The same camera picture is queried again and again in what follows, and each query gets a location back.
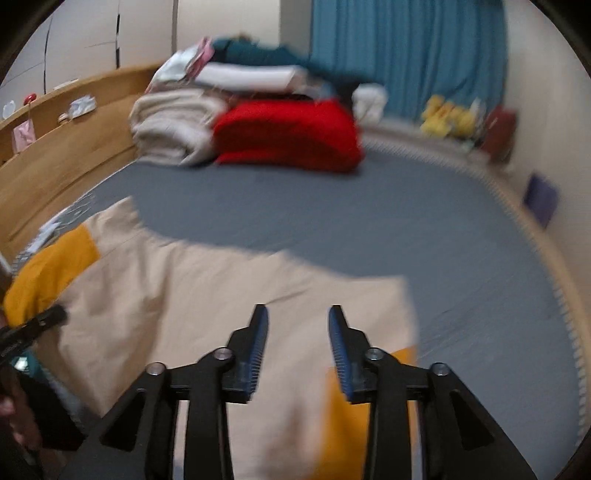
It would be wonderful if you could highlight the pink patterned cloth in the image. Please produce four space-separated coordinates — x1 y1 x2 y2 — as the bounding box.
148 37 216 92

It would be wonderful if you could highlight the small white cloth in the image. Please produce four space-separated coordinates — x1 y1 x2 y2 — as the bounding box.
352 84 389 126

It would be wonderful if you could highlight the grey bed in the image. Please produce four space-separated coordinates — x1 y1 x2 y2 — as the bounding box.
18 115 583 480

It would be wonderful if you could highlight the white wardrobe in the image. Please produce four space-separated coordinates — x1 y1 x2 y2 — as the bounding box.
0 0 283 121

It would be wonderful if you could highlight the red folded blanket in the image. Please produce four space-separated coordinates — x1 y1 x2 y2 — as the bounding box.
213 99 364 175

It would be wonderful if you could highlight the purple box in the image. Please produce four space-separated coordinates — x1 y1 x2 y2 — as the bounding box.
523 172 560 230

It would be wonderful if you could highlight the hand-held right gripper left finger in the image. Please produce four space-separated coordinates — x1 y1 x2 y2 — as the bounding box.
60 304 270 480

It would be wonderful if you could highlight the white folded cloth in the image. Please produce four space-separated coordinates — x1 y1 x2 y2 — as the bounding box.
194 62 308 96

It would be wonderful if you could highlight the blue curtain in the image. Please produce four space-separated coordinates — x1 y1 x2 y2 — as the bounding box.
310 0 509 124

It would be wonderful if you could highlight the white crumpled packet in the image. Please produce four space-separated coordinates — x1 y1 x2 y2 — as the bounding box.
68 95 99 118

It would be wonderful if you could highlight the beige and yellow garment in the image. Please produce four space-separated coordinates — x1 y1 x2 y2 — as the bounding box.
2 196 422 480

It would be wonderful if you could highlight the person's left hand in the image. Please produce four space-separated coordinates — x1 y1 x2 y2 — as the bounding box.
0 383 43 452

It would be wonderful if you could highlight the yellow plush toy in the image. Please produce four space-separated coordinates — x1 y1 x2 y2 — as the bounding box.
421 95 477 139

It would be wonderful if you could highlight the wooden headboard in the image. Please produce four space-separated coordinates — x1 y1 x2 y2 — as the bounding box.
0 65 165 269

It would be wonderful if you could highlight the beige folded blanket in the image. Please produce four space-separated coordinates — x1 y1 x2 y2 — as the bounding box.
130 90 230 168

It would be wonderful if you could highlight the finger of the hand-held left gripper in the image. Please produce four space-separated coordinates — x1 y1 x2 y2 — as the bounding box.
0 305 69 357

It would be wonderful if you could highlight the dark red bag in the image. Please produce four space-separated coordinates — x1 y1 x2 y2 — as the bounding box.
480 105 518 163

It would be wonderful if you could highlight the small pink bag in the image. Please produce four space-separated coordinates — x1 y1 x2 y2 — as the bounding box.
12 121 38 152

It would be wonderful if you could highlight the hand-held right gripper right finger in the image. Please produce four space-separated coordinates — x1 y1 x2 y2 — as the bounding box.
328 305 539 480

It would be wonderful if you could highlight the teal cloth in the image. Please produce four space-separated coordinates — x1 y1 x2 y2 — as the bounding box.
210 37 362 101

